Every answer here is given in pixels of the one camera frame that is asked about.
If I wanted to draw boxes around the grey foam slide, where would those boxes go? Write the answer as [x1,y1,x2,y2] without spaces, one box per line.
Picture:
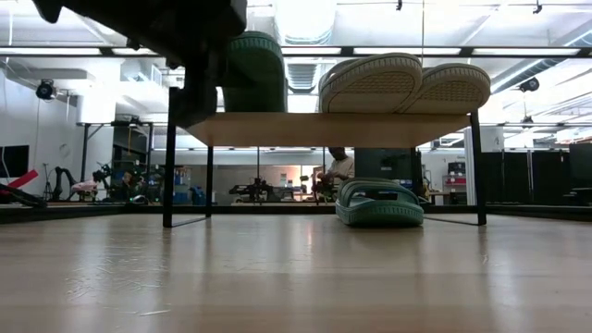
[400,62,491,116]
[317,52,424,115]

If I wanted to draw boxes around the green foam slide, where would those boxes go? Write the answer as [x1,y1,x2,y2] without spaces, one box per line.
[335,178,426,228]
[220,31,290,114]

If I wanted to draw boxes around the person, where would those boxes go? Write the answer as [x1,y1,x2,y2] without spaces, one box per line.
[317,146,356,187]

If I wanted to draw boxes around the blue storage bin rack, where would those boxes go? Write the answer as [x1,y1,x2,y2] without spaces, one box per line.
[173,166,204,205]

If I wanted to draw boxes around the black wall monitor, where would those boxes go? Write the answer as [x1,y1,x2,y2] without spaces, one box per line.
[0,144,31,179]

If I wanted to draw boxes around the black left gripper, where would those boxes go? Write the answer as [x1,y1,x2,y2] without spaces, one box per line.
[31,0,249,130]

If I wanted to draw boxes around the wooden shelf black metal legs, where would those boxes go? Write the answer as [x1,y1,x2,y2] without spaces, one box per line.
[162,86,487,228]

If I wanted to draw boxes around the black partition panel wall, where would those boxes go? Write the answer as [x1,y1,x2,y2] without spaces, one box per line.
[483,142,592,207]

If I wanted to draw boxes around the red padded bar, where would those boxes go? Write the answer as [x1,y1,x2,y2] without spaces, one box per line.
[8,168,42,190]

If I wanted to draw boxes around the black background robot station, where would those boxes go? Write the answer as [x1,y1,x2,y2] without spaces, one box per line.
[228,178,274,205]

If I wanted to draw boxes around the silver ventilation duct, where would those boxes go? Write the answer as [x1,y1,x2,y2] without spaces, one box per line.
[272,0,339,96]

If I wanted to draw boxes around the red storage bin rack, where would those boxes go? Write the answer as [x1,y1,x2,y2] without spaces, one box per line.
[442,161,468,204]

